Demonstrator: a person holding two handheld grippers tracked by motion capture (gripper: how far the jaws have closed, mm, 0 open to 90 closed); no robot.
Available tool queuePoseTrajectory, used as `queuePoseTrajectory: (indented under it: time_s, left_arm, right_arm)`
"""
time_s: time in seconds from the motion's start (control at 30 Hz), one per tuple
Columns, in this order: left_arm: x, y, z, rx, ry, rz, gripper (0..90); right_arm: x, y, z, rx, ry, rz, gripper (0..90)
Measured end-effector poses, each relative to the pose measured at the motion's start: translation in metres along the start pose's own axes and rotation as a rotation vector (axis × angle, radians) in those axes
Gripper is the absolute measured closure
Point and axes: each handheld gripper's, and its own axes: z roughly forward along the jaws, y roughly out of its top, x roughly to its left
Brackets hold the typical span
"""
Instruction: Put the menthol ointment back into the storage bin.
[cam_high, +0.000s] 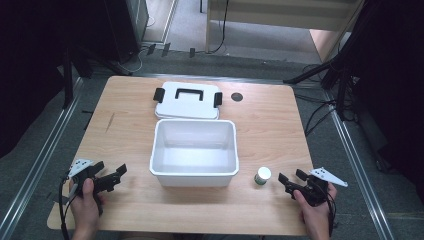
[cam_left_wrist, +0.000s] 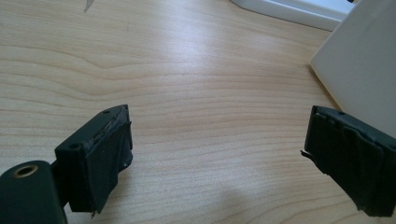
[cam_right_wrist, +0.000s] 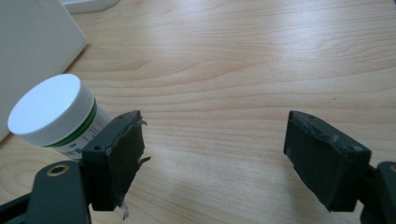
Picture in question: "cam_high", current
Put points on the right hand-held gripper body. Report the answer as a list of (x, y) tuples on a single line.
[(316, 188)]

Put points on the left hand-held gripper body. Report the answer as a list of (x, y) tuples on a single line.
[(81, 173)]

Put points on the white plastic storage box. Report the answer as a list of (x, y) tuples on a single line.
[(195, 151)]

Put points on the person's right hand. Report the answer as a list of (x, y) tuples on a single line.
[(315, 215)]

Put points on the person's left hand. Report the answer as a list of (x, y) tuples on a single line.
[(85, 206)]

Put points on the black upright stand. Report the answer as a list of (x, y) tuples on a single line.
[(67, 80)]

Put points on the black round table grommet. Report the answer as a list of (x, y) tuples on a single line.
[(237, 97)]

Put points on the black tripod stand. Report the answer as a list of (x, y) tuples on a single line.
[(333, 66)]

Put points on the black curtain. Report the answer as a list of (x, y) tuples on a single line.
[(30, 66), (396, 83)]

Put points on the black cabinet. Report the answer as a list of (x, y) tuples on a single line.
[(128, 26)]

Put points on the metal floor rail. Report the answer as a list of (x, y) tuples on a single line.
[(36, 166), (360, 173)]

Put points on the light wooden furniture frame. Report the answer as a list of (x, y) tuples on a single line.
[(266, 13)]

